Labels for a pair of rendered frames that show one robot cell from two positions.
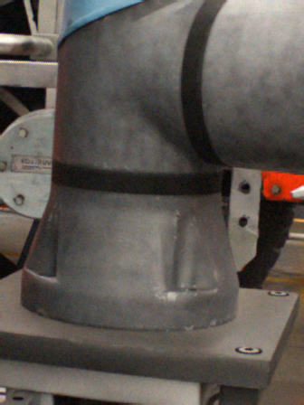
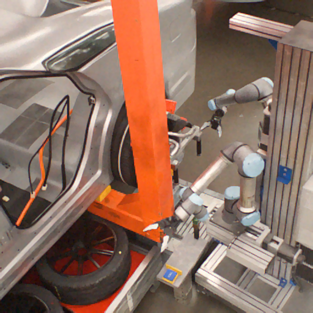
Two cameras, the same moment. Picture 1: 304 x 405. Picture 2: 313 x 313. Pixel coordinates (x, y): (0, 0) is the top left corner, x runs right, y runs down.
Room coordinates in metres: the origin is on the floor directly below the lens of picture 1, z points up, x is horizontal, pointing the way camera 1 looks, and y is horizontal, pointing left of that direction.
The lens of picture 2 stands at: (0.22, 2.50, 3.25)
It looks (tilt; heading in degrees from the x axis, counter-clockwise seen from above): 42 degrees down; 301
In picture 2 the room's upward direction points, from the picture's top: 6 degrees counter-clockwise
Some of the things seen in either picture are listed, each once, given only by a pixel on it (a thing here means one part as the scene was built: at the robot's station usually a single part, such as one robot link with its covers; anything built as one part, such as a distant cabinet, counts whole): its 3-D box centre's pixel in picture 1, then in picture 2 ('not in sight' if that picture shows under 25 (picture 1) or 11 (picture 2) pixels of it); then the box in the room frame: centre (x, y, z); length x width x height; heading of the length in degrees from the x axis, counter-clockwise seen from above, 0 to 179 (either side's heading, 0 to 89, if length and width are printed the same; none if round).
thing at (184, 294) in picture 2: not in sight; (182, 282); (1.18, 0.71, 0.21); 0.10 x 0.10 x 0.42; 85
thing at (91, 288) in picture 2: not in sight; (84, 256); (1.85, 0.91, 0.39); 0.66 x 0.66 x 0.24
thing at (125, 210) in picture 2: not in sight; (118, 199); (1.72, 0.57, 0.69); 0.52 x 0.17 x 0.35; 175
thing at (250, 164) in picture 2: not in sight; (247, 187); (0.79, 0.58, 1.19); 0.15 x 0.12 x 0.55; 142
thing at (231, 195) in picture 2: not in sight; (234, 198); (0.89, 0.50, 0.98); 0.13 x 0.12 x 0.14; 142
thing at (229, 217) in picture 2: not in sight; (233, 210); (0.90, 0.50, 0.87); 0.15 x 0.15 x 0.10
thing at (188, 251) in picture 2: not in sight; (183, 259); (1.18, 0.68, 0.44); 0.43 x 0.17 x 0.03; 85
